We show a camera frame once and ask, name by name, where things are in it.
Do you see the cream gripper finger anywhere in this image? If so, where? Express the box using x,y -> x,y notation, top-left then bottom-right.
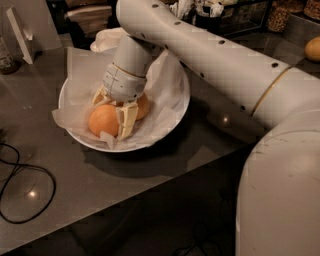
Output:
116,102 -> 138,140
92,86 -> 117,106

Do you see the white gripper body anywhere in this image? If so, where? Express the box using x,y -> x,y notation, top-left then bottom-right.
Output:
103,63 -> 147,102

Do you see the orange fruit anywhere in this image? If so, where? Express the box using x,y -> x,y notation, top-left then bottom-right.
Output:
136,94 -> 150,120
88,104 -> 119,136
304,36 -> 320,62

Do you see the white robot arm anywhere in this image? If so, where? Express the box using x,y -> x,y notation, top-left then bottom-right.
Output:
103,0 -> 320,256

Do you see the large white bowl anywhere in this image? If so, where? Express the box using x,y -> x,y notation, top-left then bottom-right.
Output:
58,49 -> 191,154

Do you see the white crumpled paper liner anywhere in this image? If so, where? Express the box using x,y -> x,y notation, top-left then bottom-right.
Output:
51,39 -> 188,151

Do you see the black cup with sticks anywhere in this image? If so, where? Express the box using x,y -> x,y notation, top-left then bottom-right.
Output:
169,0 -> 195,20

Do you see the glass bottle at left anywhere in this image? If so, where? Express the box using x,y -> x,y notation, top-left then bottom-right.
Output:
0,36 -> 19,75

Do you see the white board stand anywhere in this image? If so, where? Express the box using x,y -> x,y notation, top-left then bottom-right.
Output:
6,6 -> 35,65

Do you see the black cup with packets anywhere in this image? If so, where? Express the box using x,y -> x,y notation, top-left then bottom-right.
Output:
195,0 -> 224,34

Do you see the jar of nuts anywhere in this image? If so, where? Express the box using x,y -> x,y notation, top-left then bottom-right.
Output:
304,0 -> 320,20
266,0 -> 290,33

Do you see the black cable on table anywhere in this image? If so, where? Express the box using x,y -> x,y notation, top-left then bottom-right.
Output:
0,142 -> 57,225

